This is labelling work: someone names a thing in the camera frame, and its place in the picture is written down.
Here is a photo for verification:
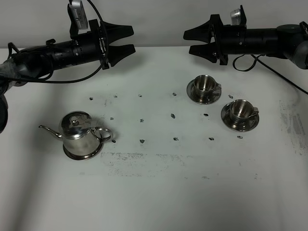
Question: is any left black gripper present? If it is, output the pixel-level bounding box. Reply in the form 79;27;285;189
76;19;136;70

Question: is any far stainless steel teacup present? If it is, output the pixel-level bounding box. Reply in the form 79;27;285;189
193;75;221;99

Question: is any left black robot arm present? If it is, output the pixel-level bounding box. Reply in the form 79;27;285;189
0;20;135;130

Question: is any steel cup saucer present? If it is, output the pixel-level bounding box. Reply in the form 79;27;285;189
221;103;259;132
186;80;221;104

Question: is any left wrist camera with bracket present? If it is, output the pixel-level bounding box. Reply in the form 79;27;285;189
67;0;89;38

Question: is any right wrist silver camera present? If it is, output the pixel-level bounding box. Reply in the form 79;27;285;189
230;5;247;26

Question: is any stainless steel teacup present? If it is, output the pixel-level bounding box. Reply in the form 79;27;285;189
193;75;221;99
230;99;259;124

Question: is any far steel cup saucer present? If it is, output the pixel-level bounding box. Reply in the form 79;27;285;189
186;80;221;104

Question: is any near stainless steel teacup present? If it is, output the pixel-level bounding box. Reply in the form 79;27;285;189
230;99;259;124

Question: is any stainless steel teapot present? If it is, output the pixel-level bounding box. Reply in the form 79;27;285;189
39;111;113;155

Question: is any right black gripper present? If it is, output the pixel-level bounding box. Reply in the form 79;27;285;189
183;14;246;65

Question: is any near steel cup saucer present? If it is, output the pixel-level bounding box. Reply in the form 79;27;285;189
221;103;259;132

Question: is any left black camera cable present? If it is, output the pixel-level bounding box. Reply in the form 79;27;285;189
7;0;109;84

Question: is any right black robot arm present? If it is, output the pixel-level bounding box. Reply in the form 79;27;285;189
183;14;308;69

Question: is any steel teapot saucer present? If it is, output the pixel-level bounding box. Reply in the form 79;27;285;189
63;143;103;161

